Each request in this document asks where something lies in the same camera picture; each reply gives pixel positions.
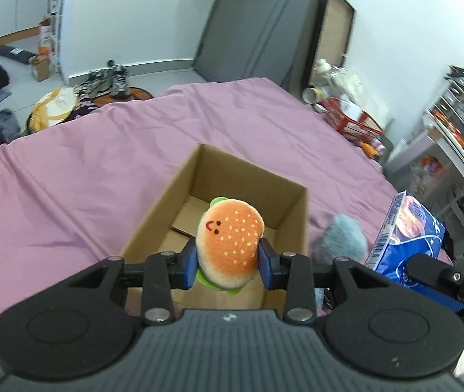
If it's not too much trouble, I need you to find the fluffy blue plush toy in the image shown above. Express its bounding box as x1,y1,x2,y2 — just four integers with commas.
312,214,368,264

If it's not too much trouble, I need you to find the small drawer organizer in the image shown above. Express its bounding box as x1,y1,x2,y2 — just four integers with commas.
429,79,464,137

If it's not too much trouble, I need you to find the large clear plastic jar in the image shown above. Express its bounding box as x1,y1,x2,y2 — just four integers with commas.
310,58,347,90

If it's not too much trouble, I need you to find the small open cardboard box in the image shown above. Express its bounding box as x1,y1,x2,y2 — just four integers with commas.
29,55,51,82

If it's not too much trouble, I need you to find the grey door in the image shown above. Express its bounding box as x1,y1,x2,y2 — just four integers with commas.
194,0,312,88

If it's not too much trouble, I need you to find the grey desk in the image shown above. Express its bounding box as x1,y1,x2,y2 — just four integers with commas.
383,132,464,254

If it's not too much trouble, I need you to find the yellow white bag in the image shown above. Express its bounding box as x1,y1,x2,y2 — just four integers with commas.
26,87,78,134

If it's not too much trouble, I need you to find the blue tissue pack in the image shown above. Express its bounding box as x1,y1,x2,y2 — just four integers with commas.
365,191,445,289

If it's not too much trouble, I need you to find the orange bottle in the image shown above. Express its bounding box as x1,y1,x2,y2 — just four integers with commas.
359,142,381,160

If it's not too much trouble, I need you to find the plush hamburger toy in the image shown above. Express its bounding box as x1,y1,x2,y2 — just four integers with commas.
196,197,264,295

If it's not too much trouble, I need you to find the red plastic basket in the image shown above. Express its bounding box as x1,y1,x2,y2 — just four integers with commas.
319,96,383,143

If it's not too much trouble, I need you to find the pink bed sheet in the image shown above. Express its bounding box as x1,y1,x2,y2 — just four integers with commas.
0,76,453,351

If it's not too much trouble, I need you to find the pair of sneakers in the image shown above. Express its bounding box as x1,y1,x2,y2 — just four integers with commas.
76,59,130,100

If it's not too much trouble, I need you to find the brown cardboard box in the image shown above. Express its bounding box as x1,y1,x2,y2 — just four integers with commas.
121,144,309,315

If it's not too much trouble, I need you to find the framed cork board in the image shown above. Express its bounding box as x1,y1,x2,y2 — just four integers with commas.
310,0,356,77

